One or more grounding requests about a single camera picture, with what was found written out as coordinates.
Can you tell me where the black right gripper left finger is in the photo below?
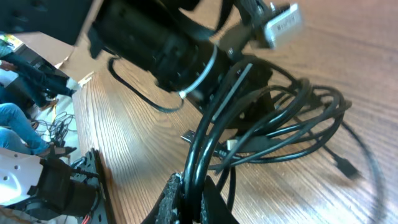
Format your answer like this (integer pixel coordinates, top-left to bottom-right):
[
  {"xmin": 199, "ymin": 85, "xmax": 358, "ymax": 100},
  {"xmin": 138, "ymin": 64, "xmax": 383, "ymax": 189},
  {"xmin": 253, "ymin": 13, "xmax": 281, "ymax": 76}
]
[{"xmin": 142, "ymin": 173, "xmax": 182, "ymax": 224}]

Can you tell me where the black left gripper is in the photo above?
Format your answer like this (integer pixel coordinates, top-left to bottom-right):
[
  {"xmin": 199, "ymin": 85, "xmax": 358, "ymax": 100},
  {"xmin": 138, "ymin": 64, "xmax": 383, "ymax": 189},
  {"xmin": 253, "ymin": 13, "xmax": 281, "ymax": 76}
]
[{"xmin": 186, "ymin": 18, "xmax": 274, "ymax": 131}]

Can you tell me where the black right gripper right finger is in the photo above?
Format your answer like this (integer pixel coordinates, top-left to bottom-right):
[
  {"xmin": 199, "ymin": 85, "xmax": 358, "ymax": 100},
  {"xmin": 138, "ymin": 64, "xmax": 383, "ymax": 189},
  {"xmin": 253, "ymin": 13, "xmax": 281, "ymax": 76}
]
[{"xmin": 200, "ymin": 176, "xmax": 239, "ymax": 224}]

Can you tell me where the black cable bundle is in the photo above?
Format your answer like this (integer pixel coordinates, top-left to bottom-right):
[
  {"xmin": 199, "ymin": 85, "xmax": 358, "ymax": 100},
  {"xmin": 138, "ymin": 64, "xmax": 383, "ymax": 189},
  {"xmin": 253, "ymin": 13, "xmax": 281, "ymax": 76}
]
[{"xmin": 180, "ymin": 58, "xmax": 386, "ymax": 218}]

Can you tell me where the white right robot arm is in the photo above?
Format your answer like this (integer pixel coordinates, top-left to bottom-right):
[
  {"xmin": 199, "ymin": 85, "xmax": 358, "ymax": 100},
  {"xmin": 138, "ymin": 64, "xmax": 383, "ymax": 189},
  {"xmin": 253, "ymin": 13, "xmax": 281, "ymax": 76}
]
[{"xmin": 1, "ymin": 149, "xmax": 239, "ymax": 223}]

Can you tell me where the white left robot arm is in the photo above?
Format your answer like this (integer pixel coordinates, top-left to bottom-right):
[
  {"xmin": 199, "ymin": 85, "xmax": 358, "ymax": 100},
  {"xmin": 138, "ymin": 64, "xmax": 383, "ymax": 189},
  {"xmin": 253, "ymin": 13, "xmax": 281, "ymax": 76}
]
[{"xmin": 1, "ymin": 0, "xmax": 231, "ymax": 129}]

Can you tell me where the seated person in jeans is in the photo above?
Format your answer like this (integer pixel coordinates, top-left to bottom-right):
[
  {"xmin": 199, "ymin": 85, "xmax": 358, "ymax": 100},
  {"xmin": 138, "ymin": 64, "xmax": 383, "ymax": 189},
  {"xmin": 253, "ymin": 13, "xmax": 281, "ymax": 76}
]
[{"xmin": 1, "ymin": 40, "xmax": 75, "ymax": 157}]

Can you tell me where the cardboard box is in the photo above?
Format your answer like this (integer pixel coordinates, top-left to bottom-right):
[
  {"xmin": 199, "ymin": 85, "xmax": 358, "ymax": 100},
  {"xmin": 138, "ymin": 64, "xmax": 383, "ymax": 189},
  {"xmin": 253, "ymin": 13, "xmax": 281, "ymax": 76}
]
[{"xmin": 16, "ymin": 0, "xmax": 111, "ymax": 81}]

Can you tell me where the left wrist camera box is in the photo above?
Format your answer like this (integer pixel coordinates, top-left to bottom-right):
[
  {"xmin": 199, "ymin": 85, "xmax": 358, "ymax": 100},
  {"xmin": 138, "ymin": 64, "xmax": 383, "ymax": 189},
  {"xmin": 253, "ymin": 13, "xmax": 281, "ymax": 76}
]
[{"xmin": 254, "ymin": 2, "xmax": 303, "ymax": 49}]

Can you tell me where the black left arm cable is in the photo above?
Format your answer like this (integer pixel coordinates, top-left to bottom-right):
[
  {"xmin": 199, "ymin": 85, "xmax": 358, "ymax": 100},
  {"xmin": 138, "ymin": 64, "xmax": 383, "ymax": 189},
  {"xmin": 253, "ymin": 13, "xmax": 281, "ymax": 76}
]
[{"xmin": 107, "ymin": 57, "xmax": 186, "ymax": 114}]

